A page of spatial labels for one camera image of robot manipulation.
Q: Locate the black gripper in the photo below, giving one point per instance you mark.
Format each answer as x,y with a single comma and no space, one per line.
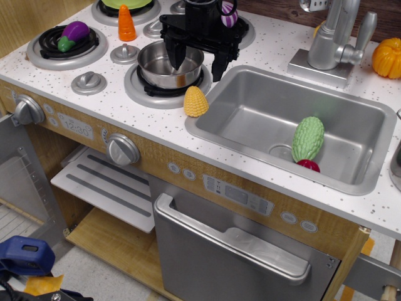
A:
176,49

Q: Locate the yellow toy corn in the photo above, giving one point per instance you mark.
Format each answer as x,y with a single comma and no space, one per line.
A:
195,102

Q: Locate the small steel pan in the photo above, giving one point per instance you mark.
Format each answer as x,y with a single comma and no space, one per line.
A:
157,70

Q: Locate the back left stove burner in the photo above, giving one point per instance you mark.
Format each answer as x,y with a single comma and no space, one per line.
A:
143,17

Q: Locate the front right stove burner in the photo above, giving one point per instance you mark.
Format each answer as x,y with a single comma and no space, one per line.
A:
140,91

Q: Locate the front left stove burner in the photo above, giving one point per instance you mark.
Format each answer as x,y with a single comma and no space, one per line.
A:
43,50

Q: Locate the purple striped toy onion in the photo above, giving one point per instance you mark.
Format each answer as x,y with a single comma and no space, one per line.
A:
229,15

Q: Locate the silver stovetop knob rear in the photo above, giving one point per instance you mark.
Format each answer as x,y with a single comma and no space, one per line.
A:
178,7

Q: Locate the silver stovetop knob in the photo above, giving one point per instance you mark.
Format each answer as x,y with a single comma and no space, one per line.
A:
155,30
124,54
89,83
178,7

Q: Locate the silver stovetop knob back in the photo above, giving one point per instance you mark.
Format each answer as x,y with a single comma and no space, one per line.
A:
155,30

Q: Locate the orange toy carrot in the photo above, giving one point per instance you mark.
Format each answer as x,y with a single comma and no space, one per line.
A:
126,28

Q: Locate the silver stovetop knob middle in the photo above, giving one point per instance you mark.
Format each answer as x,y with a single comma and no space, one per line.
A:
124,54

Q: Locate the green toy plate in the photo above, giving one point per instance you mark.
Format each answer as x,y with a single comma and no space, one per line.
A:
131,4

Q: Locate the silver sink basin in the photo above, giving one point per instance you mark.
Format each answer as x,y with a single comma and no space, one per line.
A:
256,112

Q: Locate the silver stovetop knob front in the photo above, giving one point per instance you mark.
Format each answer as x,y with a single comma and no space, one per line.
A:
89,83

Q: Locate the purple toy eggplant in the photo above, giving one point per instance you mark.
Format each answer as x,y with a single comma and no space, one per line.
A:
72,33

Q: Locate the silver oven dial right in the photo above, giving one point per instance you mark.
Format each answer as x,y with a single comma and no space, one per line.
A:
121,151

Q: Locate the silver oven dial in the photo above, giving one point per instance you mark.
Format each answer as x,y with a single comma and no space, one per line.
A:
27,111
121,151

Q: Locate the silver toy faucet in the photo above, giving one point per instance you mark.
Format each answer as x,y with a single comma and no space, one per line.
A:
330,59

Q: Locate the green bumpy toy gourd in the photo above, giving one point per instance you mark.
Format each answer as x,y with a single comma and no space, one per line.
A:
308,139

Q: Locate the red toy radish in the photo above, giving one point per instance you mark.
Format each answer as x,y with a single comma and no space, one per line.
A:
309,164

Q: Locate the white oven rack shelf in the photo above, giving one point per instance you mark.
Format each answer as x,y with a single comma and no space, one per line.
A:
123,192

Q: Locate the orange toy pumpkin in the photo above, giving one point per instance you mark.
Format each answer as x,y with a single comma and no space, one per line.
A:
386,58

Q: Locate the silver oven dial left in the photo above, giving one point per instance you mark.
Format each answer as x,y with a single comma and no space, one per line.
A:
27,111

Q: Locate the silver dishwasher door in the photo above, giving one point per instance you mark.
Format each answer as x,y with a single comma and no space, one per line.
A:
208,252

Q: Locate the open oven door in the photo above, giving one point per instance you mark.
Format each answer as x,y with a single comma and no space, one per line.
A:
28,205

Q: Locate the blue clamp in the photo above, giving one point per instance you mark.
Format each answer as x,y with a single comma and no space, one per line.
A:
26,256

